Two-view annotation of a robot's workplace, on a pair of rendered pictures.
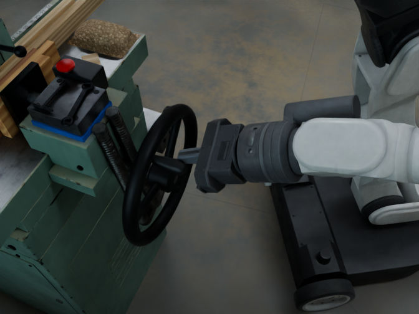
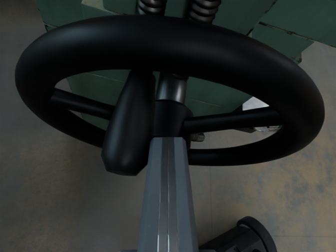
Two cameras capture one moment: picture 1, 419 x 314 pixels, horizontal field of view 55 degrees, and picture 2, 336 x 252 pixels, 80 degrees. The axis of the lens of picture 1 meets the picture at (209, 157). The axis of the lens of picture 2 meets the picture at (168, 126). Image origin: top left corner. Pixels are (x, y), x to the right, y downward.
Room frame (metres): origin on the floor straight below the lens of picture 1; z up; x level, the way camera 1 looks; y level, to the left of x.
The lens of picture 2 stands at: (0.38, 0.03, 1.02)
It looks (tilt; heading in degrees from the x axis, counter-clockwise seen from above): 67 degrees down; 41
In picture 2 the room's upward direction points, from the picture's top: 38 degrees clockwise
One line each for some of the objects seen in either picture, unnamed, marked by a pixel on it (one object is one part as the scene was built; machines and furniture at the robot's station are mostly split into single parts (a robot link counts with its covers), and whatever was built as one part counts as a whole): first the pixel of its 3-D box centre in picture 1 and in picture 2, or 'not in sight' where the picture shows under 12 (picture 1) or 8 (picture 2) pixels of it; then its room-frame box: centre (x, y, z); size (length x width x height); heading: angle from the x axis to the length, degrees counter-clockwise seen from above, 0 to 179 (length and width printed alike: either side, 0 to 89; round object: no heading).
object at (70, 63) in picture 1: (65, 65); not in sight; (0.52, 0.24, 1.02); 0.03 x 0.03 x 0.01
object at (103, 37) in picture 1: (102, 32); not in sight; (0.75, 0.24, 0.92); 0.14 x 0.09 x 0.04; 68
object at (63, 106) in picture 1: (73, 95); not in sight; (0.49, 0.23, 0.99); 0.13 x 0.11 x 0.06; 158
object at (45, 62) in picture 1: (27, 95); not in sight; (0.54, 0.34, 0.94); 0.15 x 0.02 x 0.07; 158
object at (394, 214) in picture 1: (389, 192); not in sight; (0.73, -0.62, 0.28); 0.21 x 0.20 x 0.13; 98
